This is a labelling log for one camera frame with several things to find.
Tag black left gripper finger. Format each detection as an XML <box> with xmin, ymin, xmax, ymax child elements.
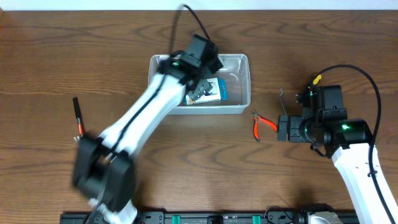
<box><xmin>198</xmin><ymin>79</ymin><xmax>214</xmax><ymax>95</ymax></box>
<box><xmin>187</xmin><ymin>84</ymin><xmax>205</xmax><ymax>101</ymax></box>

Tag blue white small box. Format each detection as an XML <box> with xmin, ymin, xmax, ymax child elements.
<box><xmin>183</xmin><ymin>78</ymin><xmax>228</xmax><ymax>105</ymax></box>

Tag red black handled cutters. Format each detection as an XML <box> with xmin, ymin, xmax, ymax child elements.
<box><xmin>250</xmin><ymin>109</ymin><xmax>278</xmax><ymax>143</ymax></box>

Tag black orange telescopic pickup tool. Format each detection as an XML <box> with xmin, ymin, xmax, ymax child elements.
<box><xmin>73</xmin><ymin>97</ymin><xmax>85</xmax><ymax>142</ymax></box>

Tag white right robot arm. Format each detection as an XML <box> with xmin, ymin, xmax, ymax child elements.
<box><xmin>277</xmin><ymin>115</ymin><xmax>397</xmax><ymax>223</ymax></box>

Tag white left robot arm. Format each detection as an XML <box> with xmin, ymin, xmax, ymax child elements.
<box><xmin>72</xmin><ymin>51</ymin><xmax>224</xmax><ymax>223</ymax></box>

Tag clear plastic container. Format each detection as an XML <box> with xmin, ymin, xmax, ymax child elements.
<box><xmin>148</xmin><ymin>53</ymin><xmax>251</xmax><ymax>115</ymax></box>

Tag yellow black stubby screwdriver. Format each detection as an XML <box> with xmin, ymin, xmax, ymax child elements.
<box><xmin>308</xmin><ymin>73</ymin><xmax>322</xmax><ymax>89</ymax></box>

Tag silver offset ring wrench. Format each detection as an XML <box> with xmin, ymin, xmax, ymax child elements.
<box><xmin>279</xmin><ymin>88</ymin><xmax>287</xmax><ymax>116</ymax></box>

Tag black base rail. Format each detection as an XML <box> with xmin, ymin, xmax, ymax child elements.
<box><xmin>59</xmin><ymin>203</ymin><xmax>361</xmax><ymax>224</ymax></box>

